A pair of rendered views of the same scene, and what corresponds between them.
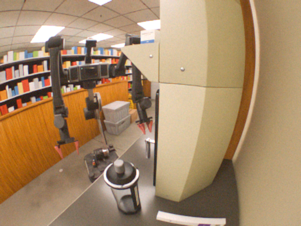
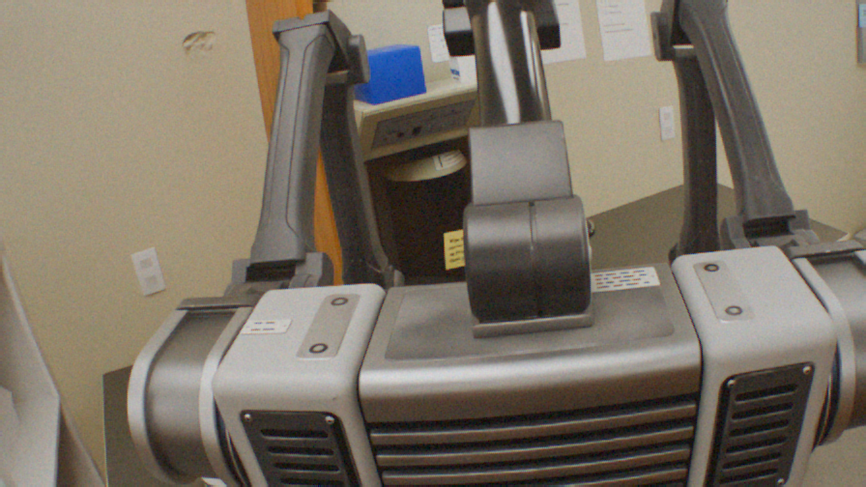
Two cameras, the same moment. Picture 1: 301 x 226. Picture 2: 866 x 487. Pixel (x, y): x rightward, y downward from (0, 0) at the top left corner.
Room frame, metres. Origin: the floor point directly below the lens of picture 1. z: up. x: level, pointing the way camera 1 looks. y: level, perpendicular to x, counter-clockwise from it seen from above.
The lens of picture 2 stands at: (1.39, 0.83, 1.73)
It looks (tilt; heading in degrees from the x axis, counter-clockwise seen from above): 23 degrees down; 225
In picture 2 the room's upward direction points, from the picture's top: 9 degrees counter-clockwise
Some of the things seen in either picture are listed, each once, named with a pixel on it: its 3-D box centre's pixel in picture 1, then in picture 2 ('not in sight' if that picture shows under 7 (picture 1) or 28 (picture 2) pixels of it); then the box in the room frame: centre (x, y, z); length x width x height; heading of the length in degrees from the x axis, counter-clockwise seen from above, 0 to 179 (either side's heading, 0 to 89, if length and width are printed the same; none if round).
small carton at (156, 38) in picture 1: (151, 40); (467, 64); (0.39, 0.00, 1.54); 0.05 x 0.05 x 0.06; 59
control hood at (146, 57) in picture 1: (159, 64); (437, 112); (0.46, -0.03, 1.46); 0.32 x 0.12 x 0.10; 157
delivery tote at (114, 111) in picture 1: (116, 110); not in sight; (2.62, 0.80, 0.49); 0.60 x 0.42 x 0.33; 157
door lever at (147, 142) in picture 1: (152, 149); not in sight; (0.35, -0.01, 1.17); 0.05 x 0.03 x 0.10; 66
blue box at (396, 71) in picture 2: not in sight; (386, 72); (0.54, -0.07, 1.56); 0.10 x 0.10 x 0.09; 67
